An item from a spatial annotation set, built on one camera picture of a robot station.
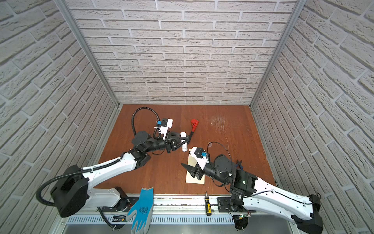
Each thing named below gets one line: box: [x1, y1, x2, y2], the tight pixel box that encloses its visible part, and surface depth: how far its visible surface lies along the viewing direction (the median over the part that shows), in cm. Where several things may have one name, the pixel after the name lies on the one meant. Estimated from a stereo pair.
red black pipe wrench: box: [187, 118, 200, 145], surface depth 109 cm
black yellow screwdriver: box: [204, 190, 212, 216], surface depth 73 cm
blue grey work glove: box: [125, 187, 155, 234], surface depth 72 cm
